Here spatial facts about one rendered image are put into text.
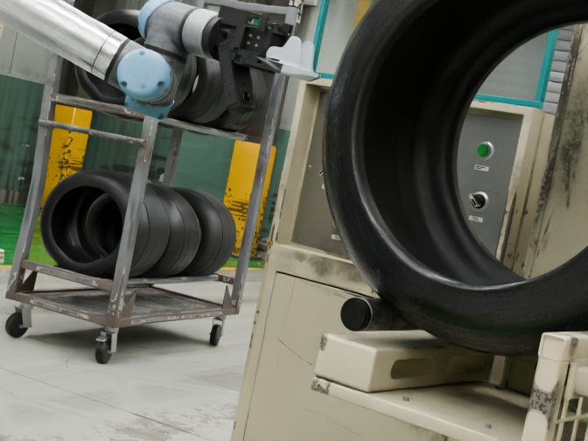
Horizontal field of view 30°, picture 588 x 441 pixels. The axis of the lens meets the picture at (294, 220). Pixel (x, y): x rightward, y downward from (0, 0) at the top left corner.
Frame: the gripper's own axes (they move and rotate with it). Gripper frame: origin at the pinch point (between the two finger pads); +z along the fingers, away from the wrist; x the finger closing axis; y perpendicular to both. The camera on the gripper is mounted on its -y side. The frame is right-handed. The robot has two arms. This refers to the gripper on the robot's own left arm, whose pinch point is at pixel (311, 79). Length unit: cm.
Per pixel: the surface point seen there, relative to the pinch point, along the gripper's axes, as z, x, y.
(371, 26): 15.4, -11.3, 9.0
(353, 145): 18.5, -12.0, -6.6
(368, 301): 26.5, -10.2, -25.6
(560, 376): 72, -61, -14
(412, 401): 35, -7, -36
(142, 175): -241, 226, -66
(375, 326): 27.8, -8.7, -28.7
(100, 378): -215, 206, -152
